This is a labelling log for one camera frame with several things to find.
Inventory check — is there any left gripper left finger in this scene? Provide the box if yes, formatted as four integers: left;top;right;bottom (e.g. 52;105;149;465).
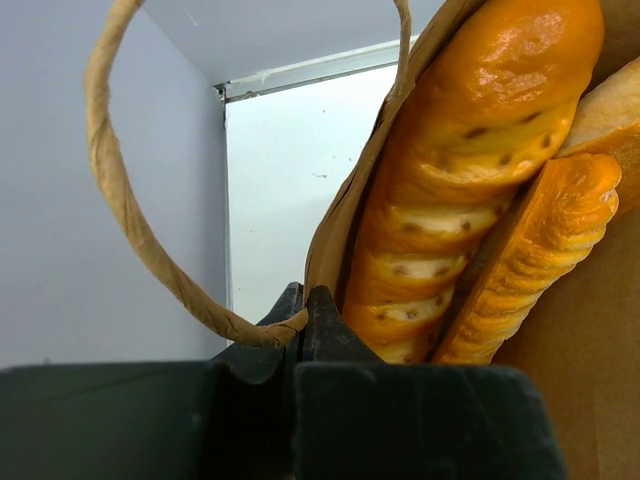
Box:
0;281;307;480

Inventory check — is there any brown paper bag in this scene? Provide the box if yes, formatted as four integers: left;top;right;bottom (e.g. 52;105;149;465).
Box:
83;0;640;480

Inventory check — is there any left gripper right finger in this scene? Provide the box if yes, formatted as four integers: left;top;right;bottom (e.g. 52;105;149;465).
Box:
292;286;569;479

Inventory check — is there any ridged orange fake bread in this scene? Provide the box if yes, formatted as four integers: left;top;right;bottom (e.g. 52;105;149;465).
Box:
432;154;622;365

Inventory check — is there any pale crusty fake bread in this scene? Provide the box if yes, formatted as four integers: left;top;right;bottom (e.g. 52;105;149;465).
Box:
556;59;640;215

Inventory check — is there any long seeded fake baguette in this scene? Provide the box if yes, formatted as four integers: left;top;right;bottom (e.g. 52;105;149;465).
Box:
341;0;604;364

